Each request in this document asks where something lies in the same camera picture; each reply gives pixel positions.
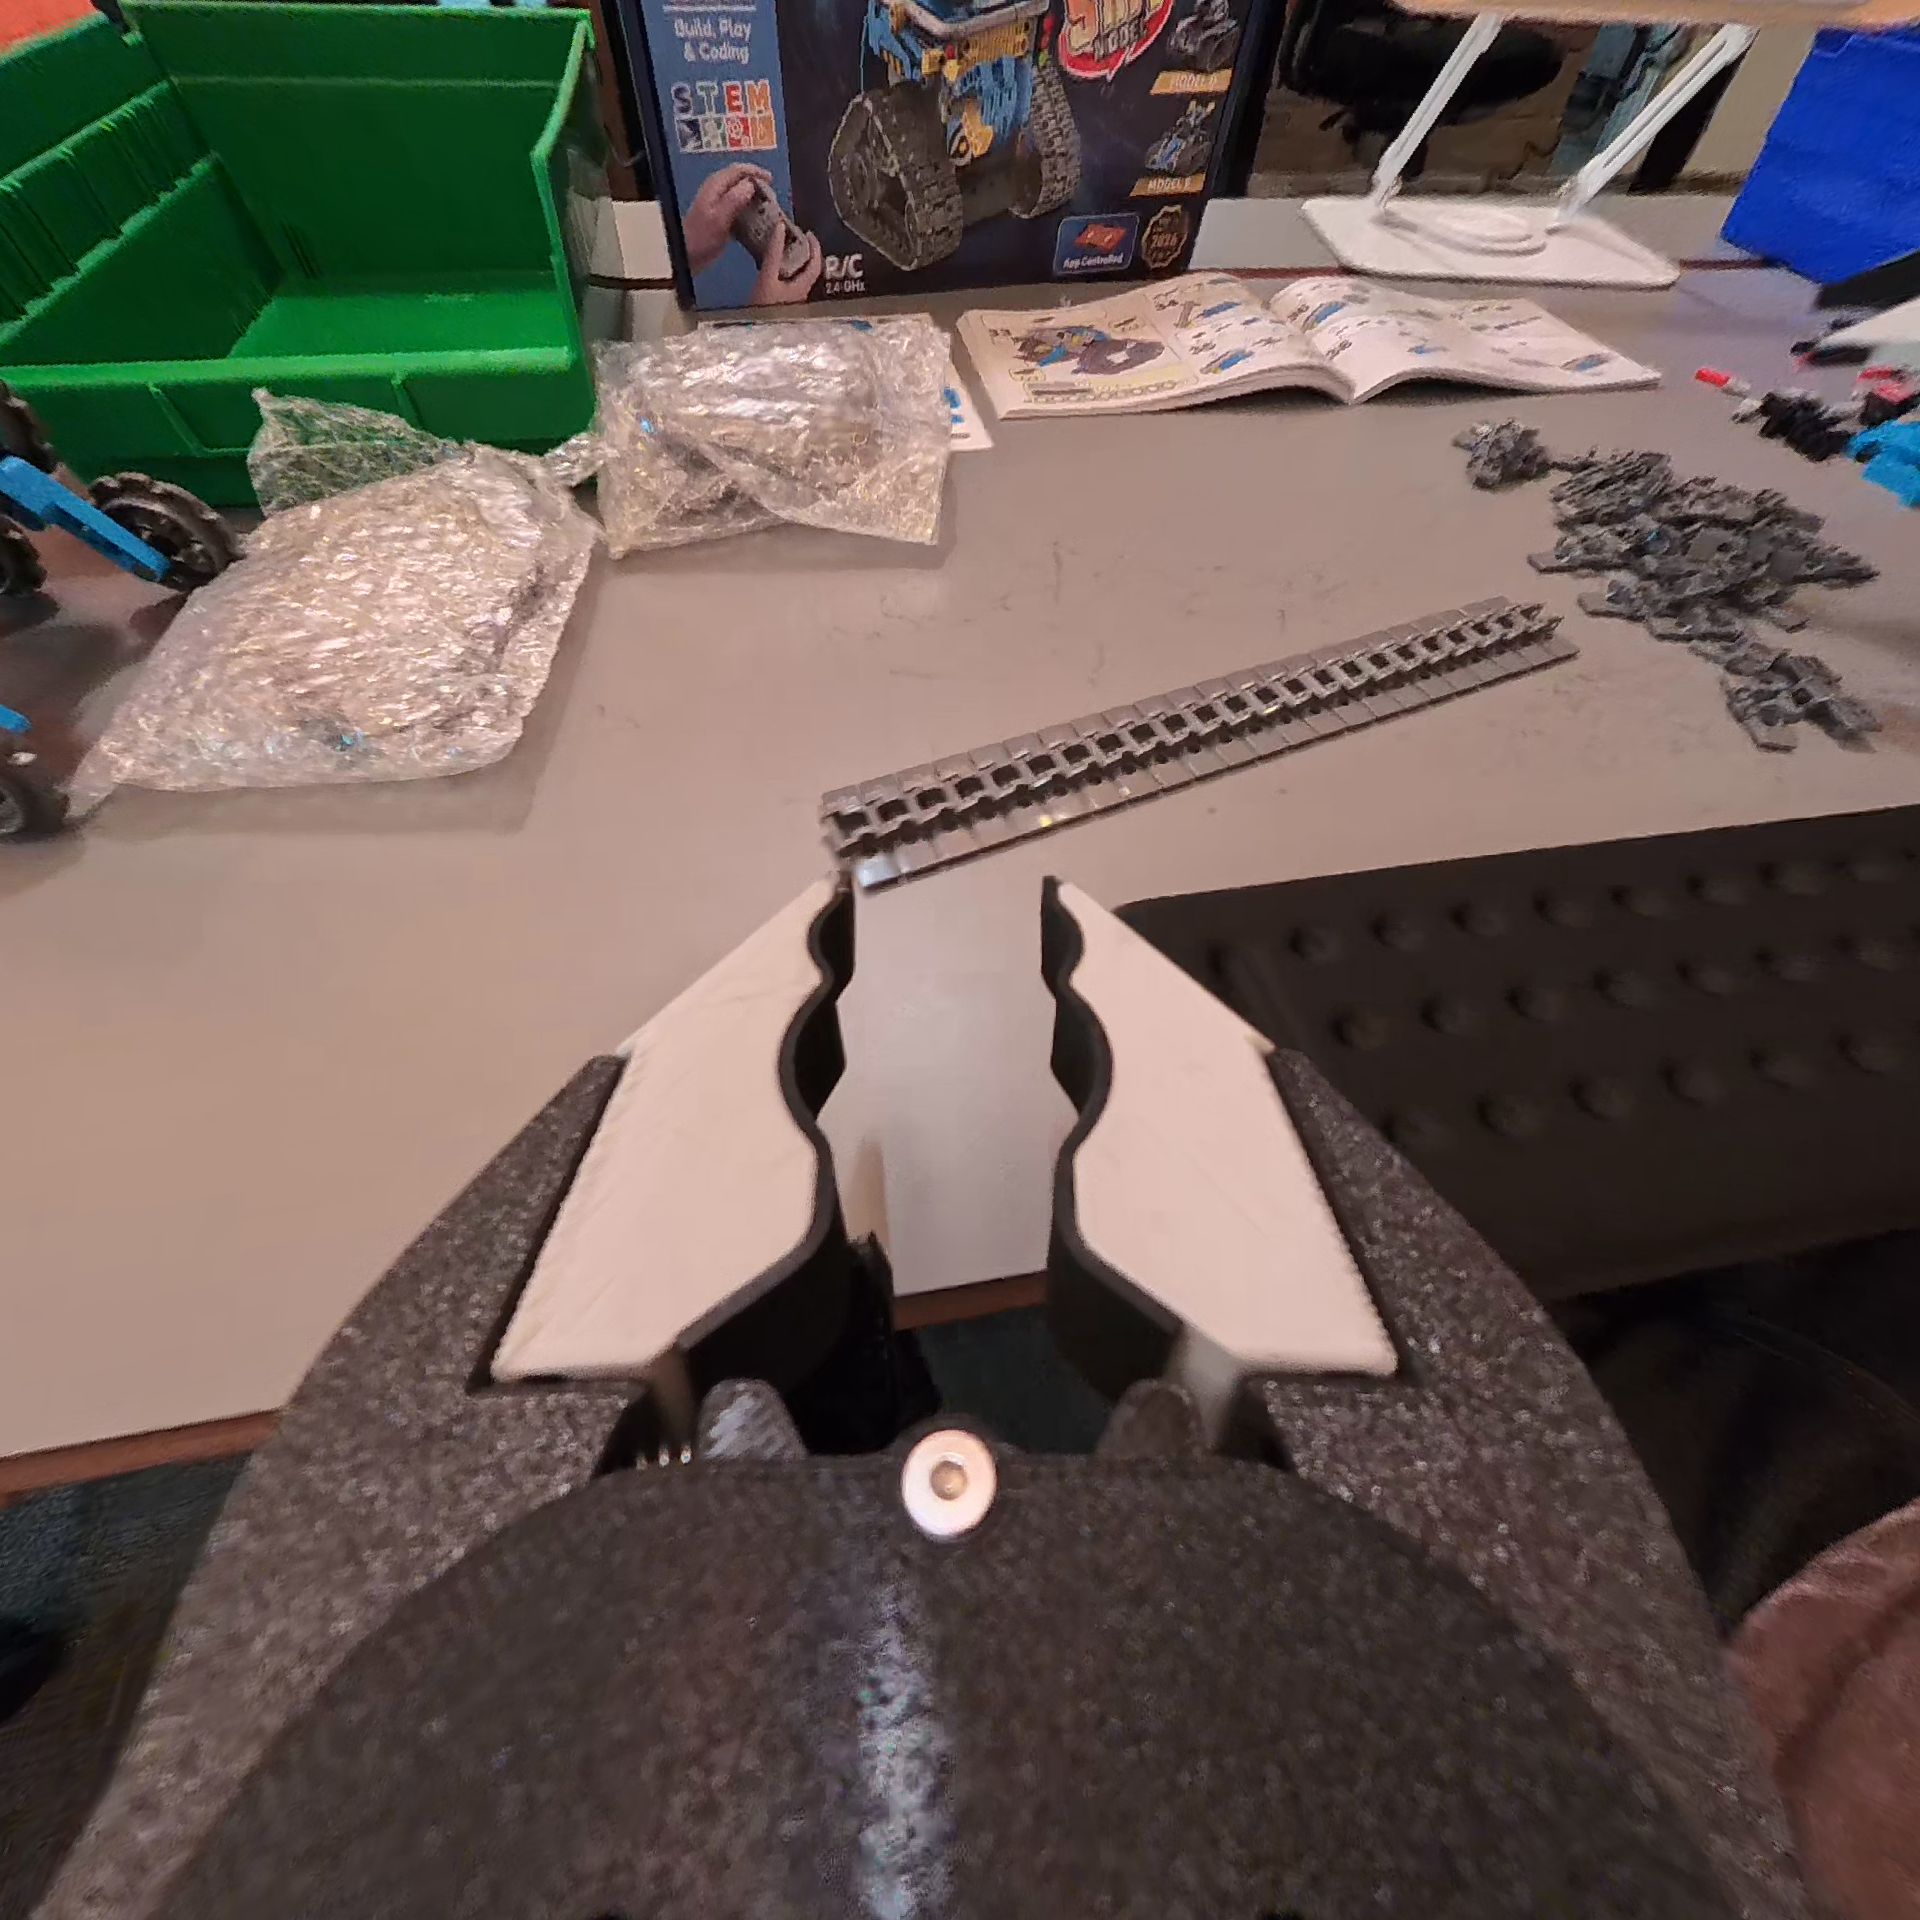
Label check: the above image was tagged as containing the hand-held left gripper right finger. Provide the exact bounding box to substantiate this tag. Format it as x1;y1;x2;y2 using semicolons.
1043;878;1400;1378

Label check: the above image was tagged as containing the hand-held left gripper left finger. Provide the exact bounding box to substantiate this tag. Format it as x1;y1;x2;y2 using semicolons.
492;878;858;1383

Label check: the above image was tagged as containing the grey toy track chain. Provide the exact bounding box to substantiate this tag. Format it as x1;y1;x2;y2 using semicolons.
820;594;1579;888

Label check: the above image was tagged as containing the pile of grey track links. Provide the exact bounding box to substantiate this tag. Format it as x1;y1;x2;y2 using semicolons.
1456;419;1884;752

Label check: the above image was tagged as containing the blue toy robot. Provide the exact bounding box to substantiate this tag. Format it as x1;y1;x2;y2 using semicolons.
0;382;242;840

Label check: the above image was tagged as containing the grey desk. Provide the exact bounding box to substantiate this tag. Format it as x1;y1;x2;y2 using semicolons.
0;193;1920;1502

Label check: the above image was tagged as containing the black perforated pad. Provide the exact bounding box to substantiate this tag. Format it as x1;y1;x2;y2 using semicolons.
1117;807;1920;1297

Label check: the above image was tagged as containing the blue sticker sheet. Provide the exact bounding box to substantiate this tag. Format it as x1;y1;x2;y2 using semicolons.
696;305;994;451

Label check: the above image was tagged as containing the small bubble wrap bag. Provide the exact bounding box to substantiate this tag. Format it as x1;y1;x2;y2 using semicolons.
246;386;459;518

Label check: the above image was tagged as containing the instruction booklet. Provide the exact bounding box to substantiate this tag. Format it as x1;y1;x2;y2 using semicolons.
957;270;1664;422

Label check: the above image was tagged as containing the green plastic bin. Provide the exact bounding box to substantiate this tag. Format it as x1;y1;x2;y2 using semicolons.
0;0;602;510

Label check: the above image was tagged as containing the heap of loose toy parts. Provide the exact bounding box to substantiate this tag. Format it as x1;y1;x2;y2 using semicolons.
1696;322;1920;512

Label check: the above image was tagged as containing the dark blue robot kit box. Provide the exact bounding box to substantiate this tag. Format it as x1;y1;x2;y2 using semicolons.
598;0;1284;313

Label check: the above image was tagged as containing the blue plastic bin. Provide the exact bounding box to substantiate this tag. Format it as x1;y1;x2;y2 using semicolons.
1720;22;1920;288

